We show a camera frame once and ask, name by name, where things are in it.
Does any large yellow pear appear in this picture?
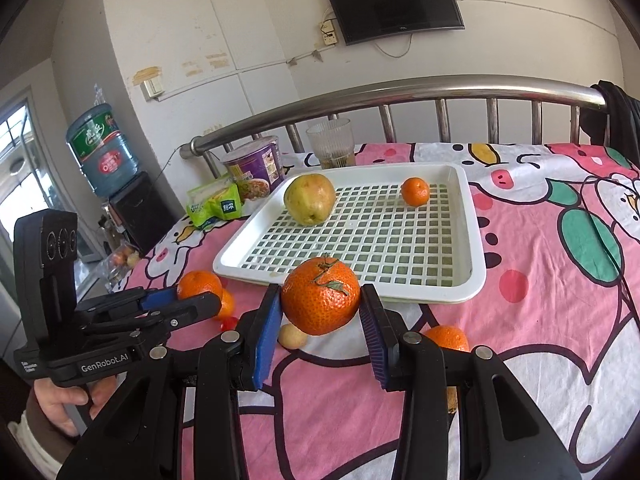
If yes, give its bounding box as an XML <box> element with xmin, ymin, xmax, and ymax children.
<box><xmin>284</xmin><ymin>174</ymin><xmax>336</xmax><ymax>226</ymax></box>

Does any wall mounted black television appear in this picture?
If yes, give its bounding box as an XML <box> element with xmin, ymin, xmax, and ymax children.
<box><xmin>329</xmin><ymin>0</ymin><xmax>464</xmax><ymax>46</ymax></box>

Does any wall light switch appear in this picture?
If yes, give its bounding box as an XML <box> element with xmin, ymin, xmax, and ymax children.
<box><xmin>140</xmin><ymin>75</ymin><xmax>165</xmax><ymax>101</ymax></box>

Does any person's left hand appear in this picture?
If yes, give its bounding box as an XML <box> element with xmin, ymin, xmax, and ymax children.
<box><xmin>32</xmin><ymin>376</ymin><xmax>118</xmax><ymax>437</ymax></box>

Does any steel bed headboard rail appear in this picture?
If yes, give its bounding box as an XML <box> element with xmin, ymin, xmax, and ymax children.
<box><xmin>178</xmin><ymin>75</ymin><xmax>608</xmax><ymax>176</ymax></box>

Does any clear ribbed plastic cup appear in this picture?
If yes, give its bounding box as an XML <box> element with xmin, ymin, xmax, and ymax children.
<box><xmin>307</xmin><ymin>118</ymin><xmax>356</xmax><ymax>169</ymax></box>

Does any bag of fruit on floor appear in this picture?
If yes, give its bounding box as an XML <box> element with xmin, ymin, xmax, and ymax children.
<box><xmin>102</xmin><ymin>243</ymin><xmax>141</xmax><ymax>282</ymax></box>

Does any black jacket on rail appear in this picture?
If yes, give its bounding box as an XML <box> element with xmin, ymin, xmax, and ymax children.
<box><xmin>579</xmin><ymin>80</ymin><xmax>640</xmax><ymax>166</ymax></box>

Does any red cherry tomato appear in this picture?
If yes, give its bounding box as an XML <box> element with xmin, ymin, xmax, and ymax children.
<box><xmin>220</xmin><ymin>316</ymin><xmax>239</xmax><ymax>333</ymax></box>

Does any purple instant noodle cup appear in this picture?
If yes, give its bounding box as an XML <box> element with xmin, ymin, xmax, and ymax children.
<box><xmin>221</xmin><ymin>136</ymin><xmax>284</xmax><ymax>202</ymax></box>

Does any brown longan fruit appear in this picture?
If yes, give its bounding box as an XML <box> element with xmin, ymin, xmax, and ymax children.
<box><xmin>278</xmin><ymin>324</ymin><xmax>308</xmax><ymax>350</ymax></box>

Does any medium orange tangerine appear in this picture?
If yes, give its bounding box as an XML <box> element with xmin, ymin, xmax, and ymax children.
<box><xmin>281</xmin><ymin>256</ymin><xmax>360</xmax><ymax>336</ymax></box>

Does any blue water dispenser bottle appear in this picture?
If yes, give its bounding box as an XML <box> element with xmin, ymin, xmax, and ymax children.
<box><xmin>65</xmin><ymin>103</ymin><xmax>140</xmax><ymax>200</ymax></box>

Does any black water dispenser cabinet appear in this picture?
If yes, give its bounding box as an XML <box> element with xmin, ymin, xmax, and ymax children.
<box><xmin>107</xmin><ymin>171</ymin><xmax>179</xmax><ymax>256</ymax></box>

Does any pink cartoon bed sheet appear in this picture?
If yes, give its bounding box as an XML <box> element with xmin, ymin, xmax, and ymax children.
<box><xmin>119</xmin><ymin>140</ymin><xmax>640</xmax><ymax>480</ymax></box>

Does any large orange tangerine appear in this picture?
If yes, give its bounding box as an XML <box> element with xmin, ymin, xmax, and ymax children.
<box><xmin>400</xmin><ymin>177</ymin><xmax>431</xmax><ymax>208</ymax></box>

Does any green snack packet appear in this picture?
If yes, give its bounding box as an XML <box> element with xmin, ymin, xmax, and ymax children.
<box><xmin>186</xmin><ymin>177</ymin><xmax>242</xmax><ymax>229</ymax></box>

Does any orange tangerine under gripper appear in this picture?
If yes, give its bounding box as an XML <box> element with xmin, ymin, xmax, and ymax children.
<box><xmin>423</xmin><ymin>325</ymin><xmax>471</xmax><ymax>352</ymax></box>

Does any small tangerine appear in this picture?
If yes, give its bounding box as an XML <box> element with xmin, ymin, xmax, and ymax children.
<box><xmin>215</xmin><ymin>288</ymin><xmax>235</xmax><ymax>320</ymax></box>
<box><xmin>177</xmin><ymin>270</ymin><xmax>224</xmax><ymax>300</ymax></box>

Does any wall power socket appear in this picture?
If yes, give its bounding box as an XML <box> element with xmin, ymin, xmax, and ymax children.
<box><xmin>320</xmin><ymin>18</ymin><xmax>338</xmax><ymax>47</ymax></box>

